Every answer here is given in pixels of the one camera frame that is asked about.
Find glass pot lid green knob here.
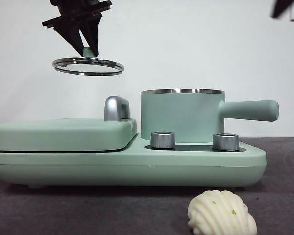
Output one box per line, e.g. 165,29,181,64
52,47,125,77

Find ridged white flower roll bun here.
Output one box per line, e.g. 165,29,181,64
187,190,258,235

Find green griddle lid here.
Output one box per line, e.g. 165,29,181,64
0,117,139,151

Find silver control knob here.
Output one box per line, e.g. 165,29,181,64
150,131,176,150
212,133,240,151

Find green breakfast machine base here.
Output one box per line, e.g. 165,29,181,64
0,137,268,190

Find chrome griddle lid handle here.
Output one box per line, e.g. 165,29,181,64
104,96,131,122

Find green pot with long handle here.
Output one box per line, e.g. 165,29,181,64
140,88,280,144

